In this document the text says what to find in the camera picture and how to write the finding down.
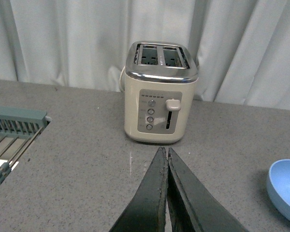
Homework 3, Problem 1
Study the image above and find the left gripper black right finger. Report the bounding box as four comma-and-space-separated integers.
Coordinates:
167, 147, 250, 232

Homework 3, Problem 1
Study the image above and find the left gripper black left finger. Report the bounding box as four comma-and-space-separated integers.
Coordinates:
110, 147, 169, 232

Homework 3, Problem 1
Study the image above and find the blue bowl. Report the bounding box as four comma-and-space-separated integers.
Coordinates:
266, 159, 290, 221

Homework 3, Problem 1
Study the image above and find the cream two-slot toaster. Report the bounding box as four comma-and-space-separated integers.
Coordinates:
123, 41, 198, 144

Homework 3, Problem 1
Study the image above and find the green dish rack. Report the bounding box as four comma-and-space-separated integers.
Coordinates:
0, 106, 51, 185

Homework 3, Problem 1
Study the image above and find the white curtain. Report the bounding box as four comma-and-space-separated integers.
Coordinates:
0, 0, 290, 111

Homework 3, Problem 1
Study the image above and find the white toaster power cable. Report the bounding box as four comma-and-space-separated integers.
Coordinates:
119, 67, 127, 92

